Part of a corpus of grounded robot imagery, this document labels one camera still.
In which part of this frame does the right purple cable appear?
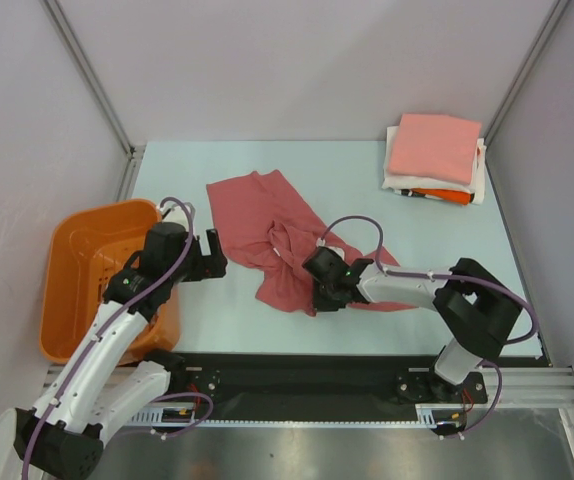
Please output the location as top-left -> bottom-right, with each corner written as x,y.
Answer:
316,214 -> 539,436

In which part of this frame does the white slotted cable duct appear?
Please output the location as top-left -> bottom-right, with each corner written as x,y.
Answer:
126,405 -> 464,430

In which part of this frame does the aluminium frame post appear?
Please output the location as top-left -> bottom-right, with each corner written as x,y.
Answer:
484,0 -> 572,147
40,0 -> 136,157

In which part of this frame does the orange plastic laundry basket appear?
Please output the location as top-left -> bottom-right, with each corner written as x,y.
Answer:
39,199 -> 161,365

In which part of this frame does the folded orange white t shirt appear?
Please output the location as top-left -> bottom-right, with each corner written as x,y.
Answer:
397,189 -> 475,205

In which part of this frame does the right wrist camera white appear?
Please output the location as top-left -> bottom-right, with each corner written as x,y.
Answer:
316,238 -> 345,259

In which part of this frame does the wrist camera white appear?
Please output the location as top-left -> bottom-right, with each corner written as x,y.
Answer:
316,238 -> 345,259
159,202 -> 189,231

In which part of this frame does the right aluminium frame post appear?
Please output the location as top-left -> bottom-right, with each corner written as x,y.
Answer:
484,0 -> 572,147

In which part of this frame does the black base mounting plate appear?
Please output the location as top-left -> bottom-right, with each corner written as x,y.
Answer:
145,350 -> 488,422

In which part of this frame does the red t shirt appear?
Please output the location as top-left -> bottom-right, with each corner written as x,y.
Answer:
205,169 -> 418,317

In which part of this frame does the folded pink t shirt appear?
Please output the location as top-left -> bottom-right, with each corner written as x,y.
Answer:
386,113 -> 482,186

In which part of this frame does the left aluminium frame post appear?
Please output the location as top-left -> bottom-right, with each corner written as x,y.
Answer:
40,0 -> 136,157

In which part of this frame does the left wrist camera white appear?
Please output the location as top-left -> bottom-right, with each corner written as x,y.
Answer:
159,202 -> 189,231

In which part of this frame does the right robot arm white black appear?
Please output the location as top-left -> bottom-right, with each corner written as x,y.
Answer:
302,247 -> 524,402

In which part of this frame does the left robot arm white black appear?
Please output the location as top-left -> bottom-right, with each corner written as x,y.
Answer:
14,221 -> 227,479

